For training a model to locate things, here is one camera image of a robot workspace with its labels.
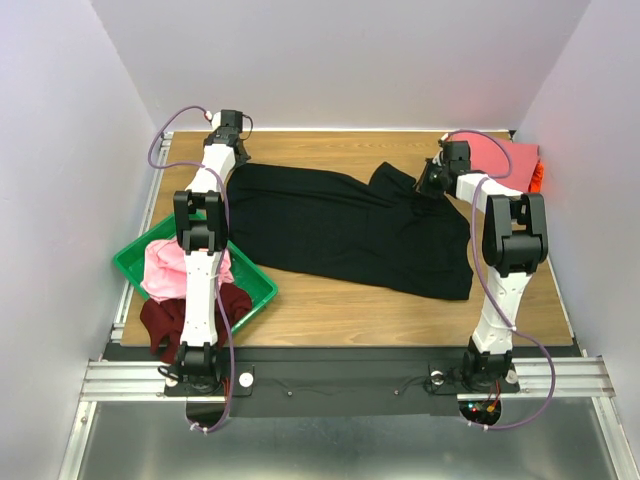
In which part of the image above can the black t shirt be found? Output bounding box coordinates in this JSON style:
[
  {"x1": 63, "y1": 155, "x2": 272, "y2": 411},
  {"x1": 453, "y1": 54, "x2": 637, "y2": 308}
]
[{"x1": 227, "y1": 162, "x2": 473, "y2": 301}]

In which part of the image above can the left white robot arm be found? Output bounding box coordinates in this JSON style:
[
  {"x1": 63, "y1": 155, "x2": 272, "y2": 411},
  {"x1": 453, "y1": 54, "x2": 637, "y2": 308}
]
[{"x1": 170, "y1": 110, "x2": 250, "y2": 395}]

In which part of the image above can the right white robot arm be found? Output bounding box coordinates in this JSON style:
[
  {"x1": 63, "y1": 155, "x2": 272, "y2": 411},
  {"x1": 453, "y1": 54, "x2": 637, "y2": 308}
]
[{"x1": 417, "y1": 134, "x2": 549, "y2": 391}]

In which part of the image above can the folded coral t shirt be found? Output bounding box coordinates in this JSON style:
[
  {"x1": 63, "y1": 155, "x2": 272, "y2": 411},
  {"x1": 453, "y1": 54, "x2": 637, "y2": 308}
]
[{"x1": 449, "y1": 133, "x2": 541, "y2": 192}]

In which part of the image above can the folded orange t shirt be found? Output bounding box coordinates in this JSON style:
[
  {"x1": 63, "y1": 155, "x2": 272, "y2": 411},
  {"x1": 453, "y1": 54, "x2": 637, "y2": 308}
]
[{"x1": 528, "y1": 161, "x2": 545, "y2": 193}]

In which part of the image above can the green plastic tray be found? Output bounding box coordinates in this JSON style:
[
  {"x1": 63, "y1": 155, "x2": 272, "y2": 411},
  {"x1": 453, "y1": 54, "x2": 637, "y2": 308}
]
[{"x1": 113, "y1": 214, "x2": 278, "y2": 346}]

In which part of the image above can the pink t shirt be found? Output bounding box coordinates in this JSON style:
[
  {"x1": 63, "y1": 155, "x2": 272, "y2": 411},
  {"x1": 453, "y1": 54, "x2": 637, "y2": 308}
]
[{"x1": 141, "y1": 239, "x2": 234, "y2": 303}]

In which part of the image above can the dark red t shirt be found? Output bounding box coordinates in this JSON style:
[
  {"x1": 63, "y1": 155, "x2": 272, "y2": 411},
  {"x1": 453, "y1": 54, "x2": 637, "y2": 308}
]
[{"x1": 140, "y1": 283, "x2": 253, "y2": 364}]

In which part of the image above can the aluminium frame rail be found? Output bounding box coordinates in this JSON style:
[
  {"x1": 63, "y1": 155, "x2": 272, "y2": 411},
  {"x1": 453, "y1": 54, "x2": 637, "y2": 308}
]
[{"x1": 58, "y1": 130, "x2": 621, "y2": 480}]

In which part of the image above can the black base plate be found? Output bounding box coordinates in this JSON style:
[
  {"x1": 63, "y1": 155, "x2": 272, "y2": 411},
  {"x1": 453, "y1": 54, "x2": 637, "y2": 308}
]
[{"x1": 164, "y1": 344, "x2": 521, "y2": 417}]

